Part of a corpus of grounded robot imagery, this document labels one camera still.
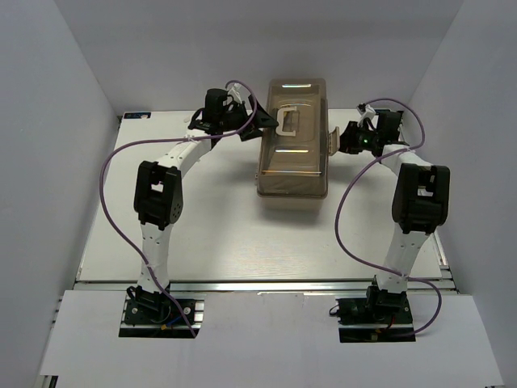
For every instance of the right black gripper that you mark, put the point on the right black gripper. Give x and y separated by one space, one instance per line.
346 138

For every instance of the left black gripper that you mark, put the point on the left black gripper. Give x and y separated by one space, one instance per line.
262 119

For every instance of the beige plastic toolbox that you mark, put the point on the beige plastic toolbox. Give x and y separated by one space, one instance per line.
294 155

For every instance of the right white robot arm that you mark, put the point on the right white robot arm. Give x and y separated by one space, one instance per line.
420 201

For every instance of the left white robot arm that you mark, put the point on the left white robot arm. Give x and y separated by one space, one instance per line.
158 198

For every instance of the blue label left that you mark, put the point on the blue label left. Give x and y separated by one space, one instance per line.
136 115

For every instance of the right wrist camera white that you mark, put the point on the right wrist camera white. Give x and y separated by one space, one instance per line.
367 114

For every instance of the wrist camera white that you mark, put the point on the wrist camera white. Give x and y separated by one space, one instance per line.
367 114
233 89

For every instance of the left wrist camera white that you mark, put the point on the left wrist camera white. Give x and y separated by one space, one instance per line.
233 89

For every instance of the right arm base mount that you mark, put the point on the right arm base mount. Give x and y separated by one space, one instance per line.
358 325

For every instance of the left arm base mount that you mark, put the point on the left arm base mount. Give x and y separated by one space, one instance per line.
155 316

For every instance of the aluminium table edge rail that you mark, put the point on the aluminium table edge rail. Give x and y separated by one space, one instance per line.
446 284

